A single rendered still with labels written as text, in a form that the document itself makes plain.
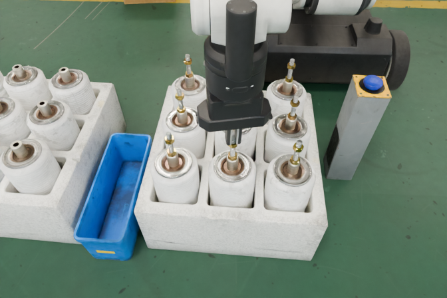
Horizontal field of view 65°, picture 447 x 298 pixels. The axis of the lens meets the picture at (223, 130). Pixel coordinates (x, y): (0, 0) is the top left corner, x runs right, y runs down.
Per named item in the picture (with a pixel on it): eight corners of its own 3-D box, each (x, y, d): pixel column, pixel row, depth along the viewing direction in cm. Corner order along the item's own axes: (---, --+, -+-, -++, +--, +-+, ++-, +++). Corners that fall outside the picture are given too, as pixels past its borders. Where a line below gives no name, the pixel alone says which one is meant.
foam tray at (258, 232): (175, 128, 110) (168, 84, 96) (300, 136, 108) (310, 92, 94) (147, 248, 84) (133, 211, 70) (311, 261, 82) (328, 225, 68)
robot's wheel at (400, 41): (365, 65, 131) (383, 17, 116) (378, 66, 131) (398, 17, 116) (378, 102, 118) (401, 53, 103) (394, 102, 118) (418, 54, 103)
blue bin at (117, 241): (121, 159, 102) (111, 132, 93) (158, 161, 101) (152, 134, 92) (87, 261, 82) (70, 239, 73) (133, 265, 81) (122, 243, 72)
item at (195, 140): (162, 167, 91) (152, 120, 78) (190, 147, 96) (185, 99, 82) (186, 189, 87) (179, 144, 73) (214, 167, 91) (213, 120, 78)
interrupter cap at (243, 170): (220, 187, 66) (220, 185, 66) (208, 157, 71) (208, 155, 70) (257, 177, 68) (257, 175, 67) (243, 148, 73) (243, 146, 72)
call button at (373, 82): (360, 80, 77) (362, 73, 76) (378, 82, 77) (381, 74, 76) (363, 92, 75) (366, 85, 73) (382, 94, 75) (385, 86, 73)
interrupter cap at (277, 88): (287, 76, 88) (287, 74, 87) (308, 92, 84) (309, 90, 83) (265, 88, 85) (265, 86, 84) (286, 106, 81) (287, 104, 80)
